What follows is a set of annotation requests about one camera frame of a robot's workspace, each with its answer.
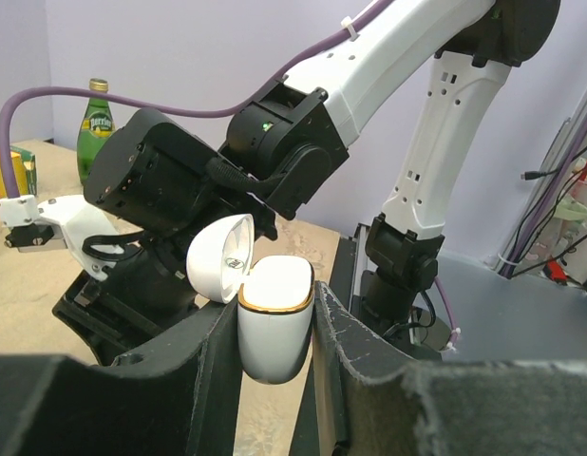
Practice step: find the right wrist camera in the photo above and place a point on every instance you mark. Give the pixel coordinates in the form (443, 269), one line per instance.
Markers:
(61, 223)

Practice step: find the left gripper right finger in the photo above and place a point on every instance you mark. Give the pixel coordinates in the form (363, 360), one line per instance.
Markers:
(365, 397)

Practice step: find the green Perrier glass bottle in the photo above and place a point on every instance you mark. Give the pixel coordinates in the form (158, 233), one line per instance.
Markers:
(96, 127)

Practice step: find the white square charging case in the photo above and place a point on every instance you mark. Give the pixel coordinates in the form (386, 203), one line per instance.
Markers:
(274, 296)

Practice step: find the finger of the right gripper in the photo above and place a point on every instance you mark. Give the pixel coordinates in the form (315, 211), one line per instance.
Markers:
(121, 313)

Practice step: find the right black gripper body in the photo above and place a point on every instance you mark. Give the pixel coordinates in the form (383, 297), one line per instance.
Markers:
(183, 196)

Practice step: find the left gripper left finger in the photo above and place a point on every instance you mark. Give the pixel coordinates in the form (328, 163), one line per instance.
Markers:
(177, 394)

